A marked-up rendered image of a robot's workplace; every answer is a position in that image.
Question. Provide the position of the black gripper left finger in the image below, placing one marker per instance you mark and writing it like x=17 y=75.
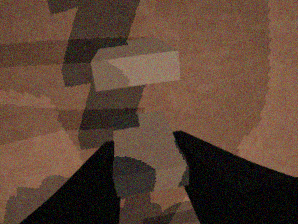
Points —
x=89 y=197

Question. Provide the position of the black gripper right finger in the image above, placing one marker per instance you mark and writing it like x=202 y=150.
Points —
x=225 y=189

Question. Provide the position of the grey domino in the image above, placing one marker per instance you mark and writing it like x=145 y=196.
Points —
x=146 y=156
x=129 y=63

